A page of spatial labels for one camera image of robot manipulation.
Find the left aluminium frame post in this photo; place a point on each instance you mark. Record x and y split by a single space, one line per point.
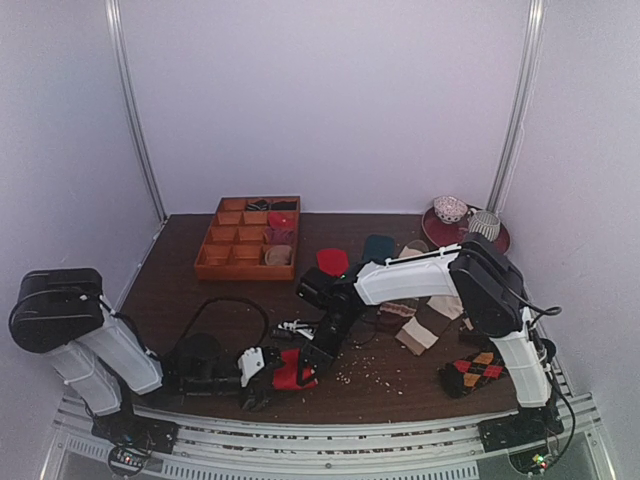
116 32

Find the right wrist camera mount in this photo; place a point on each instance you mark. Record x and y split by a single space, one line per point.
297 327

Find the wooden compartment tray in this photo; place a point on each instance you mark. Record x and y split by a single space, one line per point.
233 248

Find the beige argyle sock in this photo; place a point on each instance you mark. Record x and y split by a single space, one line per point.
468 334

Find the black orange argyle sock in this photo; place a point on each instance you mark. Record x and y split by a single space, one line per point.
466 375

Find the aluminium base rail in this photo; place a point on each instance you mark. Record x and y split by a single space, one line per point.
212 448

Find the black striped rolled sock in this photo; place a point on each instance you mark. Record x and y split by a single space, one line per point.
258 205

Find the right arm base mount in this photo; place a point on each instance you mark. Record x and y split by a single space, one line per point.
526 437

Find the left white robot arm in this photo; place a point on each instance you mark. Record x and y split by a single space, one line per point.
99 353

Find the red rolled sock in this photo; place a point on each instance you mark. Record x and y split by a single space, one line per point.
282 219

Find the white patterned bowl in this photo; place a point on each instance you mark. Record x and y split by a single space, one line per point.
450 209

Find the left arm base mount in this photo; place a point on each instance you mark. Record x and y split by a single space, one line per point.
134 440

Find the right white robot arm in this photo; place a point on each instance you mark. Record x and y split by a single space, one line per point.
488 284

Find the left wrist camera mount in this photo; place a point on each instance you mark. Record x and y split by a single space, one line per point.
250 363

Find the beige brown sock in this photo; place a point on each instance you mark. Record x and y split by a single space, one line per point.
418 334

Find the red round plate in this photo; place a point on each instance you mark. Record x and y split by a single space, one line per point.
441 234

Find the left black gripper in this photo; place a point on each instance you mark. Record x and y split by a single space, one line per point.
259 400

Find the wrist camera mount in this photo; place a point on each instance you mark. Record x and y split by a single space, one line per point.
297 327
250 363

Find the right aluminium frame post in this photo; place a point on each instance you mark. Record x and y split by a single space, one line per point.
526 76

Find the beige rolled sock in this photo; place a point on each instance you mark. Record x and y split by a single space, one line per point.
278 255

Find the red sock with beige toe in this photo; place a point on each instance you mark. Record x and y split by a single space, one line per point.
284 377

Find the striped grey cup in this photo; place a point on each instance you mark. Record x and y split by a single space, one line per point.
485 223

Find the aluminium frame post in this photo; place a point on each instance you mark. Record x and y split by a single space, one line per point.
116 32
526 76

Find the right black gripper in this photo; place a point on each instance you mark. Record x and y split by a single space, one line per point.
316 355

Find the beige striped sock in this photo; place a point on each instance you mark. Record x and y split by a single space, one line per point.
391 315

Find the teal reindeer sock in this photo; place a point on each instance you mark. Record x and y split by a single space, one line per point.
378 248

